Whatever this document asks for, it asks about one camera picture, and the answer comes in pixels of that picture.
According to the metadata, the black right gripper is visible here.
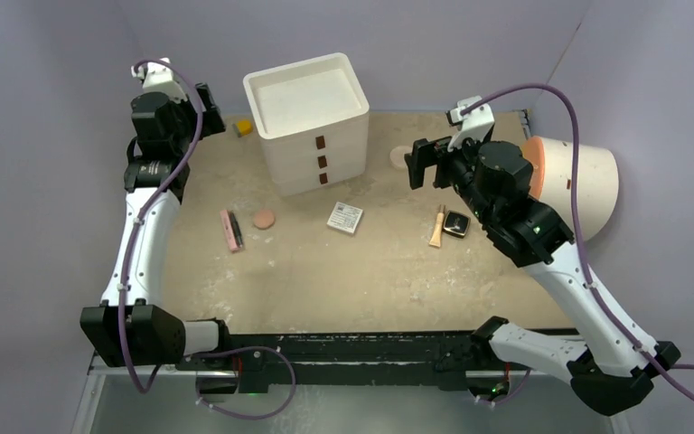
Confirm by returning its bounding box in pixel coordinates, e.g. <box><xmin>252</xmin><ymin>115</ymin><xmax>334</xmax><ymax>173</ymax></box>
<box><xmin>406</xmin><ymin>132</ymin><xmax>498</xmax><ymax>226</ymax></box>

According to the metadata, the beige concealer tube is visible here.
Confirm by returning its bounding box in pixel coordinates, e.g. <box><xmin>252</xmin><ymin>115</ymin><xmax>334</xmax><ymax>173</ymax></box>
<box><xmin>428</xmin><ymin>204</ymin><xmax>445</xmax><ymax>248</ymax></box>

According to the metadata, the white printed makeup box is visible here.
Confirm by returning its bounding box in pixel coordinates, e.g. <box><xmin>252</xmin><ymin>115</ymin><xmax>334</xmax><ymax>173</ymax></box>
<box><xmin>326</xmin><ymin>202</ymin><xmax>363</xmax><ymax>235</ymax></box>

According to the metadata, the pink makeup stick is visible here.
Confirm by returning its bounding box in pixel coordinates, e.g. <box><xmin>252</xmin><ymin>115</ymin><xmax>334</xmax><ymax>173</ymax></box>
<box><xmin>220</xmin><ymin>210</ymin><xmax>243</xmax><ymax>252</ymax></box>

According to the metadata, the white three-drawer organizer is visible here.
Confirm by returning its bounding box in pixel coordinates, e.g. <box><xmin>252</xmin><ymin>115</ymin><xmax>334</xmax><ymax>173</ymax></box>
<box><xmin>243</xmin><ymin>52</ymin><xmax>370</xmax><ymax>196</ymax></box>

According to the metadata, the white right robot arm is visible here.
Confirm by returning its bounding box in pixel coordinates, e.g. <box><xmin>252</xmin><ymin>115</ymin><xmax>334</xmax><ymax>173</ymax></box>
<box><xmin>404</xmin><ymin>138</ymin><xmax>680</xmax><ymax>416</ymax></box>

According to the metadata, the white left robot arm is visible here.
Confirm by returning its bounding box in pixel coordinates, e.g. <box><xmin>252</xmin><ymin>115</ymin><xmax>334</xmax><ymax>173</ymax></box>
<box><xmin>80</xmin><ymin>91</ymin><xmax>233</xmax><ymax>370</ymax></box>

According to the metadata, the round beige coaster disc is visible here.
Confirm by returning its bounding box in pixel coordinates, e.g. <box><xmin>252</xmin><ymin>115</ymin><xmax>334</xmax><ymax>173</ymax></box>
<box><xmin>389</xmin><ymin>146</ymin><xmax>412</xmax><ymax>170</ymax></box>

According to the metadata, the yellow grey small block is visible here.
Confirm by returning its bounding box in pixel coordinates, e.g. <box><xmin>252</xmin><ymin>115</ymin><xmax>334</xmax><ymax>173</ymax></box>
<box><xmin>233</xmin><ymin>119</ymin><xmax>254</xmax><ymax>137</ymax></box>

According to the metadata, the black gold compact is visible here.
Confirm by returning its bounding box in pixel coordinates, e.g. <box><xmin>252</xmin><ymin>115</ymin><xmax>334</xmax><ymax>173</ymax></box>
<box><xmin>442</xmin><ymin>210</ymin><xmax>471</xmax><ymax>239</ymax></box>

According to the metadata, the black eyeliner pencil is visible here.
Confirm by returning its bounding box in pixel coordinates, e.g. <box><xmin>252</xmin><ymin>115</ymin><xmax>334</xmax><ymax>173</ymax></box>
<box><xmin>229</xmin><ymin>211</ymin><xmax>244</xmax><ymax>249</ymax></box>

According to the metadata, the white cylindrical bin orange lid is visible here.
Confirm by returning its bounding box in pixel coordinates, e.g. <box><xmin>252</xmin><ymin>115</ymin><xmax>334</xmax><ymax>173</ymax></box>
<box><xmin>520</xmin><ymin>136</ymin><xmax>619</xmax><ymax>241</ymax></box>

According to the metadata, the round peach powder puff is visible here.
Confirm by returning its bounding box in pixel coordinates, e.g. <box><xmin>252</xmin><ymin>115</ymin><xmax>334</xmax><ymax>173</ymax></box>
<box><xmin>252</xmin><ymin>209</ymin><xmax>276</xmax><ymax>231</ymax></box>

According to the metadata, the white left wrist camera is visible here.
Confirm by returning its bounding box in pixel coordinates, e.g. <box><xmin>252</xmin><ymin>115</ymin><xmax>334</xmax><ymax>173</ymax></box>
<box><xmin>131</xmin><ymin>62</ymin><xmax>187</xmax><ymax>102</ymax></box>

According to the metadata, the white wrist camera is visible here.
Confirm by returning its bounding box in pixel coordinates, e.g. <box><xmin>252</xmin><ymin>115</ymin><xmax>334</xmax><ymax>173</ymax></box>
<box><xmin>131</xmin><ymin>62</ymin><xmax>187</xmax><ymax>102</ymax></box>
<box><xmin>446</xmin><ymin>96</ymin><xmax>495</xmax><ymax>153</ymax></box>

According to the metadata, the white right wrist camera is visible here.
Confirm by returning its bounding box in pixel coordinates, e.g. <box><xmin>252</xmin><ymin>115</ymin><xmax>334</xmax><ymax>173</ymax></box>
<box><xmin>446</xmin><ymin>96</ymin><xmax>495</xmax><ymax>153</ymax></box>

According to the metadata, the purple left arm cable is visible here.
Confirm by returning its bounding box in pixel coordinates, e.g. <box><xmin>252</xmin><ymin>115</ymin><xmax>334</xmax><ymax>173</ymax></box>
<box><xmin>117</xmin><ymin>58</ymin><xmax>297</xmax><ymax>420</ymax></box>

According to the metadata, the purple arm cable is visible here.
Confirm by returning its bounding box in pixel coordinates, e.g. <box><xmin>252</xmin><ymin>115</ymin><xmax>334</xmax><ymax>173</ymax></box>
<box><xmin>117</xmin><ymin>58</ymin><xmax>297</xmax><ymax>420</ymax></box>
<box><xmin>458</xmin><ymin>82</ymin><xmax>694</xmax><ymax>420</ymax></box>

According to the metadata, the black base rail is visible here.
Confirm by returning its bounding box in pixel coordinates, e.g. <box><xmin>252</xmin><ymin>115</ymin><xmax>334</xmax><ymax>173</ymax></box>
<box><xmin>176</xmin><ymin>330</ymin><xmax>522</xmax><ymax>393</ymax></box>

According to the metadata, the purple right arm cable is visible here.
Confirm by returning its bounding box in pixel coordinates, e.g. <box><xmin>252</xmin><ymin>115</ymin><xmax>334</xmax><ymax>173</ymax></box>
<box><xmin>458</xmin><ymin>82</ymin><xmax>694</xmax><ymax>420</ymax></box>

